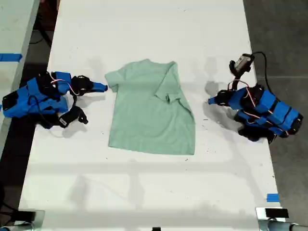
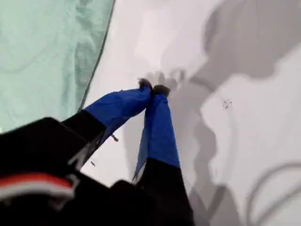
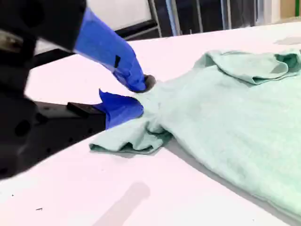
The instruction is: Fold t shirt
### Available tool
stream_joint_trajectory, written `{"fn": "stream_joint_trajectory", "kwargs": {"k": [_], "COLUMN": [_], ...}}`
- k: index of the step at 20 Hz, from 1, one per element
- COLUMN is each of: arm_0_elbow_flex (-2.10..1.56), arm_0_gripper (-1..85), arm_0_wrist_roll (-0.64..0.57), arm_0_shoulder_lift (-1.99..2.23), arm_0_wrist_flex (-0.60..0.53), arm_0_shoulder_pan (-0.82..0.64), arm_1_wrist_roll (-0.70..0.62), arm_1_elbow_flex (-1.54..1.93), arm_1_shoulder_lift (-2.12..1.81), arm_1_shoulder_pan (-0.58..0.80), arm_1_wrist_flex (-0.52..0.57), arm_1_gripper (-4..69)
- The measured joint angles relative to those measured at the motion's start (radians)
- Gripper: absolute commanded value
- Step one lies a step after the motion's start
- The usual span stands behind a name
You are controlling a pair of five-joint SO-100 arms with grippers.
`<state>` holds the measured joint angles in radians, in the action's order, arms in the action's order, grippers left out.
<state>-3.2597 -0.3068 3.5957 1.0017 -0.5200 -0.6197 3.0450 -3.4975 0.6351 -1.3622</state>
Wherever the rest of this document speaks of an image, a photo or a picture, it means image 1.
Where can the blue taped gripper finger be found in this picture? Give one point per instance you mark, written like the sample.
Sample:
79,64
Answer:
98,90
213,103
99,84
213,98

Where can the pale green T-shirt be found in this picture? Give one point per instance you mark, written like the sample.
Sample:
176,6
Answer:
149,120

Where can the blue and black arm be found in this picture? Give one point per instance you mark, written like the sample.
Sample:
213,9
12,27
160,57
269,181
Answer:
36,98
267,113

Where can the small blue tape piece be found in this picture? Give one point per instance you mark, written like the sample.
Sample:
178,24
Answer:
273,197

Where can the small black box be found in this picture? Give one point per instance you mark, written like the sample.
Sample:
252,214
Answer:
27,215
276,213

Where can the small black clip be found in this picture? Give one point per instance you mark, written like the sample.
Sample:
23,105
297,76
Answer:
156,229

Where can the short black camera stalk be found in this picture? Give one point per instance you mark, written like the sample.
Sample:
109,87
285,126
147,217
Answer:
74,102
235,83

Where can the black camera box white label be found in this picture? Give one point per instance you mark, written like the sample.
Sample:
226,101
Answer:
69,118

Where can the black and grey camera box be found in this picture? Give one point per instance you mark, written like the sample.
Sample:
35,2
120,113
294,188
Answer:
241,63

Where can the metal table bracket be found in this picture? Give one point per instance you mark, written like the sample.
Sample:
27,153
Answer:
261,220
39,220

